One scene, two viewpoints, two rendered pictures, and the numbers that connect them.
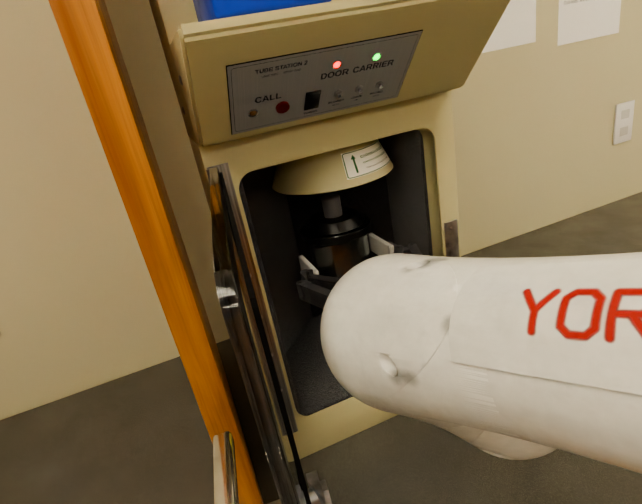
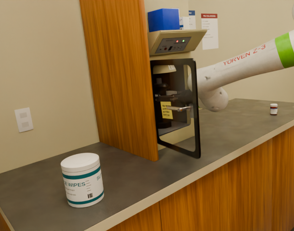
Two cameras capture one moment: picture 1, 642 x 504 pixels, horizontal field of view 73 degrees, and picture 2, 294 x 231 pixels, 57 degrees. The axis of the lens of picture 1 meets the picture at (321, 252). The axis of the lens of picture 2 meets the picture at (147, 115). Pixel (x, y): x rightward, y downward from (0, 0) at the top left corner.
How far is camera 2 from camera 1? 0.91 m
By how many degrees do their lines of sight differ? 23
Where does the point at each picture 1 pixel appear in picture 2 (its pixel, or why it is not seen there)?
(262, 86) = (165, 43)
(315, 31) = (176, 34)
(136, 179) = (147, 57)
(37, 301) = (47, 117)
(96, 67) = (144, 35)
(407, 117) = (182, 56)
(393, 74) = (184, 45)
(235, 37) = (166, 33)
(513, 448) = (219, 103)
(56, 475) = not seen: hidden behind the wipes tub
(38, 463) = not seen: hidden behind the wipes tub
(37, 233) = (52, 91)
